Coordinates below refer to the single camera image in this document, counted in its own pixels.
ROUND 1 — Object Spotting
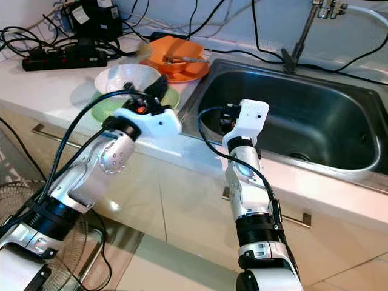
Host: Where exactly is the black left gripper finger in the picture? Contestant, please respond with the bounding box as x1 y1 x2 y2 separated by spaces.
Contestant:
149 75 169 101

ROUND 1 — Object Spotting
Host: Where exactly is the white translucent bowl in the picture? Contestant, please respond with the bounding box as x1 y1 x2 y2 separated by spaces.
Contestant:
94 64 163 107

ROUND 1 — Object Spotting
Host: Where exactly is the green plastic plate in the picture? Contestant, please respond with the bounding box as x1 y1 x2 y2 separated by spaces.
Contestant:
91 85 181 124

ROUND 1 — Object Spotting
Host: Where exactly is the white kitchen cabinet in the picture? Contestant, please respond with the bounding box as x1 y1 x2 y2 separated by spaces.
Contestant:
0 115 388 291

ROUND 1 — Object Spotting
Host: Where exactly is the orange plastic plate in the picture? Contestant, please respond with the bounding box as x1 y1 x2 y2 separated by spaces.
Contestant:
139 58 210 84

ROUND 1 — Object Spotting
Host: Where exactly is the metal spoon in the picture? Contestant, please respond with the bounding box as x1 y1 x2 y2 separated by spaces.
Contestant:
162 55 210 64

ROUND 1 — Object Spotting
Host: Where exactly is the stainless steel sink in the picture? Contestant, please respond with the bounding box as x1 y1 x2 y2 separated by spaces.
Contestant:
179 58 388 195

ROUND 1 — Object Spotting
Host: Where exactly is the black power adapter box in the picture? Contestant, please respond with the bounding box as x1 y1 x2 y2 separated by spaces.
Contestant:
61 0 123 42

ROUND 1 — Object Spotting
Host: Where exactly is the black power strip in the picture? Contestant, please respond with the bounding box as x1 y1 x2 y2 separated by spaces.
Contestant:
21 48 109 72

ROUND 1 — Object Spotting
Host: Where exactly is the dark metal faucet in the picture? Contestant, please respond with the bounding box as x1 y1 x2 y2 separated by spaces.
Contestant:
281 0 349 73

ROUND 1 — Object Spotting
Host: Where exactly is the grey floor fan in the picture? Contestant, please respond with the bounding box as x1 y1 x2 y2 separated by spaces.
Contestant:
0 180 98 291

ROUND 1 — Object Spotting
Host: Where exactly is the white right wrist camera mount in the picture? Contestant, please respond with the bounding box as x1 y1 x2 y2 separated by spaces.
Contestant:
223 99 270 149

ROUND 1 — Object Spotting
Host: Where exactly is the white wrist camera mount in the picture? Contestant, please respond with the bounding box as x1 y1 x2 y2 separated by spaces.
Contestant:
115 107 182 140
223 99 270 149

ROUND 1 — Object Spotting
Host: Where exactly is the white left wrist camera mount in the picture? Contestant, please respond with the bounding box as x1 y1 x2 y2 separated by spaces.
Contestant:
115 107 182 140

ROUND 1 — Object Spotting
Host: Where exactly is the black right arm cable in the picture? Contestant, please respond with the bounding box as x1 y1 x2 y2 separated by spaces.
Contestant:
197 107 283 231

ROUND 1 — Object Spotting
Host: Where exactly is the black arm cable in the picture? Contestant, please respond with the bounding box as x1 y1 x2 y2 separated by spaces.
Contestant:
0 90 149 286
197 107 283 231

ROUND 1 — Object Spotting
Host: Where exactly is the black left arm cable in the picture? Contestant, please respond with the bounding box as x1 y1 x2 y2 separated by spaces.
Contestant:
0 90 149 286

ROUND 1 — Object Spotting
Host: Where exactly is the metal drawer handle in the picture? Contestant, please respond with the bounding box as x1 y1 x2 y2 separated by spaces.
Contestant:
221 187 312 229
32 124 92 152

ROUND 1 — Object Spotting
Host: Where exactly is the black hanging wall cable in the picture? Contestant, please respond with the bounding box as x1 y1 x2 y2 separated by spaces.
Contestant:
251 0 263 54

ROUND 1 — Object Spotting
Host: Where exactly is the black power strip cord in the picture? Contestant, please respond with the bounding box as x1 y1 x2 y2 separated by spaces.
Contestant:
0 115 46 182

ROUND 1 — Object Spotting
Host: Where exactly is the white faucet hose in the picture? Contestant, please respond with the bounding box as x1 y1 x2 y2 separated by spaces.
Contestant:
343 3 388 28

